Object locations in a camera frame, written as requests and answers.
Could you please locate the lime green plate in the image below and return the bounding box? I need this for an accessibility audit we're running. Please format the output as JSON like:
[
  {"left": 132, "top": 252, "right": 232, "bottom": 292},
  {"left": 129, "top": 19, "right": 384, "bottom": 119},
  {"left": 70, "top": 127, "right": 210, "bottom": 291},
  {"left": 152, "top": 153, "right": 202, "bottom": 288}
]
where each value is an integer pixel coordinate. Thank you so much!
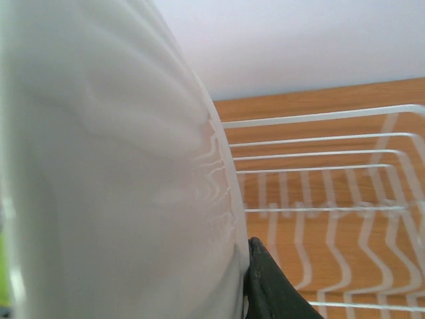
[{"left": 0, "top": 233, "right": 11, "bottom": 308}]

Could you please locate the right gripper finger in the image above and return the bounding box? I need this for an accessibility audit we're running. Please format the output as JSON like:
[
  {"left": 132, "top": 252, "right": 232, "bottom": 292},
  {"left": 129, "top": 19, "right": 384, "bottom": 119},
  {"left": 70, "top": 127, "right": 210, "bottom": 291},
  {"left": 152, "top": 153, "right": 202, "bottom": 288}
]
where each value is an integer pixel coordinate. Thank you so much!
[{"left": 244, "top": 237, "right": 322, "bottom": 319}]

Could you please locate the white wire dish rack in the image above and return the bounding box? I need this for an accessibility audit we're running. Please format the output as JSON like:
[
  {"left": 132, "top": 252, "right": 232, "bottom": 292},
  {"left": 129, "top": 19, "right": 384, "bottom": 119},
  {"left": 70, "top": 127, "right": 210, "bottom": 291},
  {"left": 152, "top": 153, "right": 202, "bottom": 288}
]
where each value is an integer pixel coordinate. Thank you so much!
[{"left": 224, "top": 104, "right": 424, "bottom": 318}]

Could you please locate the floral patterned bowl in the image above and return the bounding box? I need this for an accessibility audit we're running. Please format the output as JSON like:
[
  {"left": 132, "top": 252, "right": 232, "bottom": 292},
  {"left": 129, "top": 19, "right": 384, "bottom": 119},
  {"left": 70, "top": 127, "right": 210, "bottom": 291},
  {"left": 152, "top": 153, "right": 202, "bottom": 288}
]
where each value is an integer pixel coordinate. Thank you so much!
[{"left": 1, "top": 1, "right": 249, "bottom": 318}]

